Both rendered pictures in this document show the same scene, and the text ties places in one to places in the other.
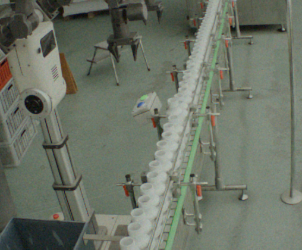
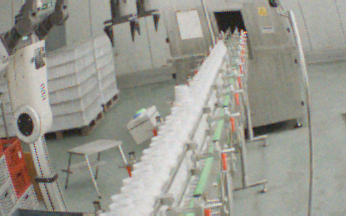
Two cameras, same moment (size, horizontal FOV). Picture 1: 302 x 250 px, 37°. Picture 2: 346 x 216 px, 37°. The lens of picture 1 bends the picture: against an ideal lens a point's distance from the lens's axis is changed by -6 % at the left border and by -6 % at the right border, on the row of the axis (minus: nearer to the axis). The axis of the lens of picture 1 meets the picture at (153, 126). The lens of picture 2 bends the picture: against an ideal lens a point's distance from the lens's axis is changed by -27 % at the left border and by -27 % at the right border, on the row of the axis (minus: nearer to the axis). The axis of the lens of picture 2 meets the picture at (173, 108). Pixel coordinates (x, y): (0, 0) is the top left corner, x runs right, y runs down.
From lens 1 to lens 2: 0.63 m
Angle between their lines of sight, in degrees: 20
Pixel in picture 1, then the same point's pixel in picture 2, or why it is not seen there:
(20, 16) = (27, 12)
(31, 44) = (27, 53)
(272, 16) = (287, 109)
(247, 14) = (261, 110)
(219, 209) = not seen: outside the picture
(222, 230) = not seen: outside the picture
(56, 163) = (49, 200)
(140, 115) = (138, 127)
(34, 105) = (25, 125)
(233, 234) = not seen: outside the picture
